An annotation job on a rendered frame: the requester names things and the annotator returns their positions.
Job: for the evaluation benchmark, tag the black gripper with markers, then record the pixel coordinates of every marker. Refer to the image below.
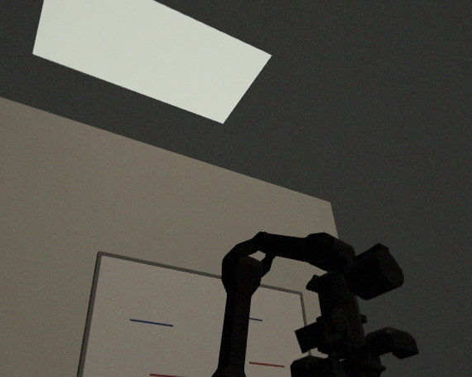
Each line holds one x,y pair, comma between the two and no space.
360,358

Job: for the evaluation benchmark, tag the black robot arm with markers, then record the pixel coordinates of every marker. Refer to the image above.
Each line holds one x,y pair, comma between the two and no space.
367,275

